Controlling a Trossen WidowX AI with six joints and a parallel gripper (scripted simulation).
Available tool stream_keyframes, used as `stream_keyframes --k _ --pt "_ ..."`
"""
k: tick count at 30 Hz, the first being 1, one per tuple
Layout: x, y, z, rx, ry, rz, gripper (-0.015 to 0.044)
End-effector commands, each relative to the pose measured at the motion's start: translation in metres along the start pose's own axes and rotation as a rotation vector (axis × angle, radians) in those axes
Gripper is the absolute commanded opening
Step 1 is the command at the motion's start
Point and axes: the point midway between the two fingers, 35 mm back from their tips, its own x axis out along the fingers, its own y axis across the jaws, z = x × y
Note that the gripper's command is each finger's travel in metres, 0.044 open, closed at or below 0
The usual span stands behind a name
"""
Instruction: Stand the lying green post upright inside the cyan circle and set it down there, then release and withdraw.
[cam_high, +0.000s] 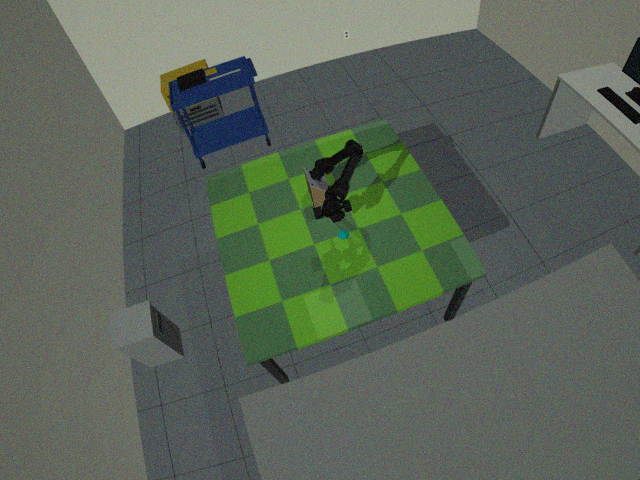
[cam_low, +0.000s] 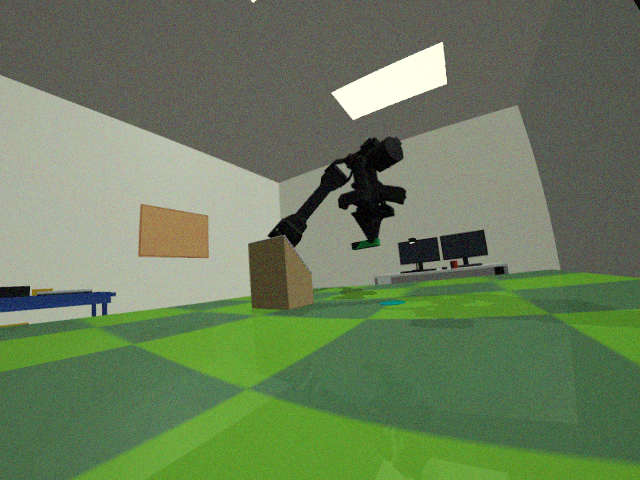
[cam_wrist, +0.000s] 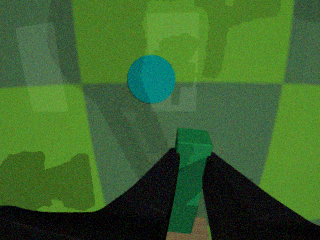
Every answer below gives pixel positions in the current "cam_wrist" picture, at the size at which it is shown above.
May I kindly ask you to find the cyan circle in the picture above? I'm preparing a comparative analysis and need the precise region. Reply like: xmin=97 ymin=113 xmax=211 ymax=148
xmin=127 ymin=55 xmax=176 ymax=103

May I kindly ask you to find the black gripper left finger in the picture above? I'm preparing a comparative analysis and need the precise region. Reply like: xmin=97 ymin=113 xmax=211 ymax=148
xmin=0 ymin=148 xmax=180 ymax=240

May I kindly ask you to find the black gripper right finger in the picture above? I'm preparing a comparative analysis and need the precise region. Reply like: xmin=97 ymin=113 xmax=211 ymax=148
xmin=203 ymin=152 xmax=320 ymax=240

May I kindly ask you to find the dark green rectangular post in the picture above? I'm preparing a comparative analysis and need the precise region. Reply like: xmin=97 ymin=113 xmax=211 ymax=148
xmin=168 ymin=128 xmax=212 ymax=233

